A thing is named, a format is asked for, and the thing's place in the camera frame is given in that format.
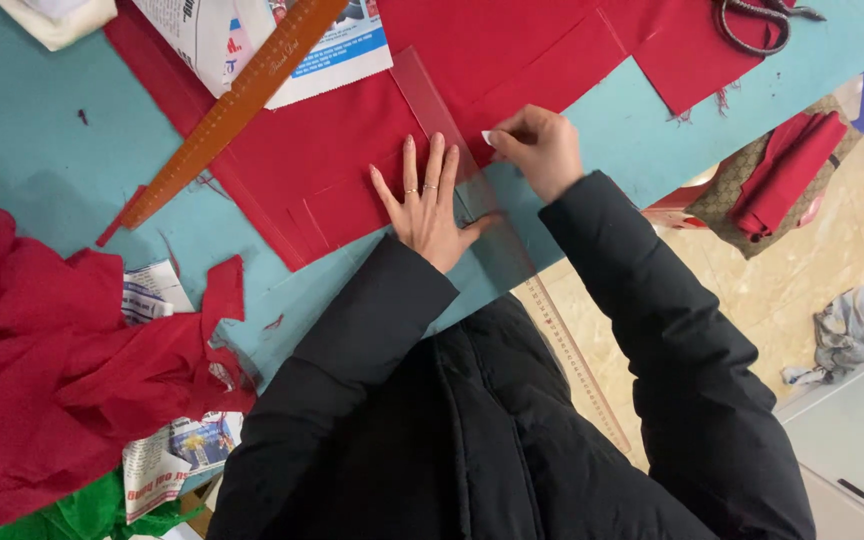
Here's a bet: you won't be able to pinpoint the person's right hand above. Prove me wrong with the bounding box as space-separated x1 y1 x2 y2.
480 104 587 205

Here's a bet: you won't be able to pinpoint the person's black jacket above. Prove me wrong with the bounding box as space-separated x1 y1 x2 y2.
205 291 818 540

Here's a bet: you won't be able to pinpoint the brown patterned seat cushion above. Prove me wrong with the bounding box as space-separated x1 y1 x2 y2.
683 93 864 261

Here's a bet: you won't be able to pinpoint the small flat red fabric piece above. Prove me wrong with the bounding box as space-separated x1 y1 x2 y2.
629 0 799 119

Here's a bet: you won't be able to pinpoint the folded red fabric bundle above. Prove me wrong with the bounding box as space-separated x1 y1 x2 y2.
727 110 850 243

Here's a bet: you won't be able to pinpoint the folded newspaper with blue print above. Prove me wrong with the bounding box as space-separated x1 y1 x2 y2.
130 0 395 111

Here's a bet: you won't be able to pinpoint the crumpled newspaper sheet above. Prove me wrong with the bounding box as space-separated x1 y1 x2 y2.
120 258 196 328

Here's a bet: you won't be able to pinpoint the crumpled red fabric heap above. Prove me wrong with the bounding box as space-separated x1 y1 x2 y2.
0 205 258 540

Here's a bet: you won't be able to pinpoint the grey crumpled cloth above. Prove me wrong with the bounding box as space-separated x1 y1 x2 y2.
780 284 864 388

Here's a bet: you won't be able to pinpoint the white cloth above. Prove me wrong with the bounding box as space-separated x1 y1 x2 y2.
0 0 119 53

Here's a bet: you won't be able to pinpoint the green fabric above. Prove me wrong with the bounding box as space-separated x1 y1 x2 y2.
0 468 202 540

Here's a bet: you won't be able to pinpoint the large flat red fabric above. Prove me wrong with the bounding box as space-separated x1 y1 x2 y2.
103 0 632 273

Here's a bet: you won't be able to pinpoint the newspaper with red headline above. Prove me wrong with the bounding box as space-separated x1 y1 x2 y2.
121 411 245 525

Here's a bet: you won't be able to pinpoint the narrow red fabric strip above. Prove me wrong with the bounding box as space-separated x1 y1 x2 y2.
94 184 150 249

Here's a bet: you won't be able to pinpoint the brown wooden ruler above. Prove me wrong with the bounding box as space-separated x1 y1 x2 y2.
118 0 351 231

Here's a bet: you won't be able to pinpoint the person's left hand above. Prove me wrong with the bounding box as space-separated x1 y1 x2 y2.
369 132 504 276

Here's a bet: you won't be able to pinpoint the red plastic stool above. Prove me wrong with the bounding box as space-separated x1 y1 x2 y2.
640 163 721 231

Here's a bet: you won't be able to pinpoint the long clear plastic ruler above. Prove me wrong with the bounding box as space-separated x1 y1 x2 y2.
389 46 633 456

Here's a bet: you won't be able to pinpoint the black tailor's scissors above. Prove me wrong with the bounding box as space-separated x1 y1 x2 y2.
715 0 828 59

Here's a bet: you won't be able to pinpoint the white cabinet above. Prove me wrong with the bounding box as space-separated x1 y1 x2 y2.
772 351 864 540

